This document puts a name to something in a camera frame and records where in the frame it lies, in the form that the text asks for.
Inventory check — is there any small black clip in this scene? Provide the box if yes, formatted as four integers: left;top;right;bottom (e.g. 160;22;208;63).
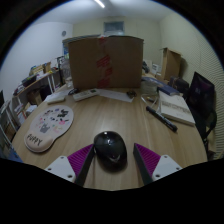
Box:
126;89;138;99

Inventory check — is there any blue book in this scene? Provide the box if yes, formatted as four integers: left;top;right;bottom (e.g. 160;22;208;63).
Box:
156;84;183;97

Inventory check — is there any round cartoon-print mouse pad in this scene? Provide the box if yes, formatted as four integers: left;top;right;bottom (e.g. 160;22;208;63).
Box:
23;104;75;154

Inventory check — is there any plain white flat remote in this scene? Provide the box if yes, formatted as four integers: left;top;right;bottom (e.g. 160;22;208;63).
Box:
46;93;68;105

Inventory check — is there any small wall window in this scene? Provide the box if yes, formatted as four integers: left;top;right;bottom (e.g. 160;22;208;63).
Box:
103;21;125;36

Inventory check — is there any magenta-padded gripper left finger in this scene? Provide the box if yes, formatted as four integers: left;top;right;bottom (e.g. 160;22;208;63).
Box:
44;143;98;188

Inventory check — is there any cluttered wooden shelf unit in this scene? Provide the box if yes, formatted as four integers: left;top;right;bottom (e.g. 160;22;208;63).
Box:
0;60;63;158

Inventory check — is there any black computer mouse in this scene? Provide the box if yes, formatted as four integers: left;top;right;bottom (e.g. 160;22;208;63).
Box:
93;130;128;172

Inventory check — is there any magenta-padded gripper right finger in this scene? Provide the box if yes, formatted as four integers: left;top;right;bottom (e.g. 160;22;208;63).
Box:
133;143;183;186

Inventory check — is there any black bag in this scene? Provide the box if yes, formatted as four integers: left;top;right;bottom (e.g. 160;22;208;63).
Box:
168;75;190;95

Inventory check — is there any thick white book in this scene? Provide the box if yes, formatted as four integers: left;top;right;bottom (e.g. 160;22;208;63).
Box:
157;91;196;127

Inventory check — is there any black office chair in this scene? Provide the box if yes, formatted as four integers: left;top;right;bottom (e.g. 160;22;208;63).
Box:
185;71;218;158

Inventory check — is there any clear plastic jar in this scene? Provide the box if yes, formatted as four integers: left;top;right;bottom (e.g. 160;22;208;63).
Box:
59;59;73;88

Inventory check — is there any small black cable bundle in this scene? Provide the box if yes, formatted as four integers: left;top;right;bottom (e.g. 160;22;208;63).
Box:
68;87;81;96

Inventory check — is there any large taped cardboard box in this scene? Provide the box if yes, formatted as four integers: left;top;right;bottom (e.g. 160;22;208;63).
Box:
67;35;145;90

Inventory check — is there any white remote control with buttons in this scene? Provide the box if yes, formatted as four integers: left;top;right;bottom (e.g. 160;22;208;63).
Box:
72;88;100;102

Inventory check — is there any ceiling tube light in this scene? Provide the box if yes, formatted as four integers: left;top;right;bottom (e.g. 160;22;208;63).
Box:
93;0;106;9

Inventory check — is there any open brown cardboard box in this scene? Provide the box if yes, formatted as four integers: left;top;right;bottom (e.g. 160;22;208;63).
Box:
160;47;183;81

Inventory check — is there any black marker pen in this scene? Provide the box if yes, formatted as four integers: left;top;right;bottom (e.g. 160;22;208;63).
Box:
145;105;179;133

